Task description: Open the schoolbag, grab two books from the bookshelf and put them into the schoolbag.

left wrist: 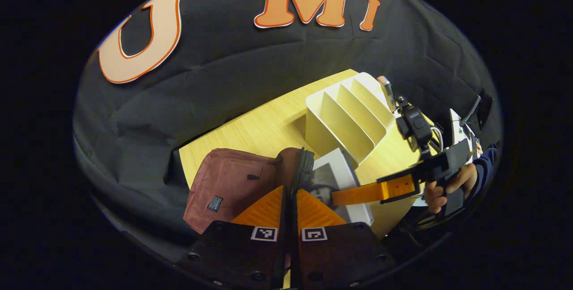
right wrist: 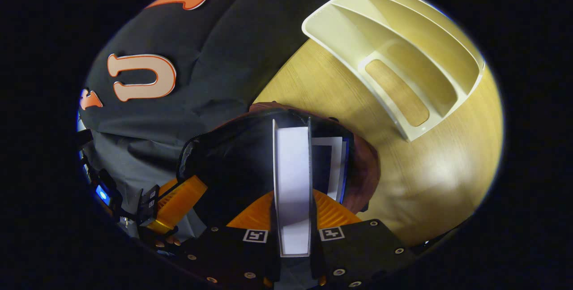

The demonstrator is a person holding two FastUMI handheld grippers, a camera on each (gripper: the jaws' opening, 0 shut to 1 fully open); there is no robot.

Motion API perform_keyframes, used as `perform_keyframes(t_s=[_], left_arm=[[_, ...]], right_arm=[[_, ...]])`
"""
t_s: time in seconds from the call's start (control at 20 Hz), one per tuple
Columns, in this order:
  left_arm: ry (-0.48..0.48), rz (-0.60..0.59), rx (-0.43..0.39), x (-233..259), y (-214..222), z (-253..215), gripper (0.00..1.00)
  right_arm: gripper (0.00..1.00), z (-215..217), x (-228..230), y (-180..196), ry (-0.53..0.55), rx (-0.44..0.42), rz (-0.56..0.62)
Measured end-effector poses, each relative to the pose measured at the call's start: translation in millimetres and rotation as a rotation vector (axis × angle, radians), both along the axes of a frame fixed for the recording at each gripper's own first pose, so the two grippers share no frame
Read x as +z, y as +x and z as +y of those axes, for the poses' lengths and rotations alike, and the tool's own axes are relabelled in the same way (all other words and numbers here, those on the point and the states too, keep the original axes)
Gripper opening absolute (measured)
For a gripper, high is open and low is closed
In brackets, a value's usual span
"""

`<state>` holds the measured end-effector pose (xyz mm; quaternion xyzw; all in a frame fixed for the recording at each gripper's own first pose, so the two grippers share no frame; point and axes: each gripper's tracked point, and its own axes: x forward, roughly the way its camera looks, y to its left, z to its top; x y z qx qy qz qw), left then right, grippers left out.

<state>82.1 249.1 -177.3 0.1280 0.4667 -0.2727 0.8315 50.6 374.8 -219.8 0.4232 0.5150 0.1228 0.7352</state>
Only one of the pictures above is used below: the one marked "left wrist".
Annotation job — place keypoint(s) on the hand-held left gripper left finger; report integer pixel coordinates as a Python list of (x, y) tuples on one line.
[(280, 245)]

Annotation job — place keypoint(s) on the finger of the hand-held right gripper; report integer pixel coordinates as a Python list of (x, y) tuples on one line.
[(371, 193)]

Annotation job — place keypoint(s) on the dark device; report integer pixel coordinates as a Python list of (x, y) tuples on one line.
[(481, 106)]

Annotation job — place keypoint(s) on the black portrait book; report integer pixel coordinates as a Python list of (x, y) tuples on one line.
[(340, 169)]

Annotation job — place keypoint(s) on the black backdrop cloth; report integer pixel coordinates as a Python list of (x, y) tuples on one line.
[(246, 66)]

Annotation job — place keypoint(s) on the white electronic box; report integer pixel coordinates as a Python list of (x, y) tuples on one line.
[(461, 131)]

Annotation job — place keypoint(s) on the white bookshelf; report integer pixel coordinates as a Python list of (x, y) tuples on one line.
[(344, 124)]

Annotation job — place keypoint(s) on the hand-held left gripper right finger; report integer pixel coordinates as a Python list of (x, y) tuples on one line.
[(294, 245)]

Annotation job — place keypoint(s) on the dark red schoolbag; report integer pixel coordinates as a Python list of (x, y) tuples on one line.
[(228, 182)]

